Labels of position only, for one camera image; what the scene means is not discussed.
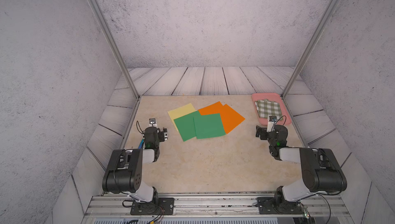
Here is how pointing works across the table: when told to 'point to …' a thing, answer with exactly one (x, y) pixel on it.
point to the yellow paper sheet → (180, 111)
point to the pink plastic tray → (273, 96)
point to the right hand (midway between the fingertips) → (266, 125)
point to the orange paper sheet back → (214, 108)
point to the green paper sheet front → (208, 126)
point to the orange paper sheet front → (230, 118)
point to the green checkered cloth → (266, 108)
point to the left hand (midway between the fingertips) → (158, 128)
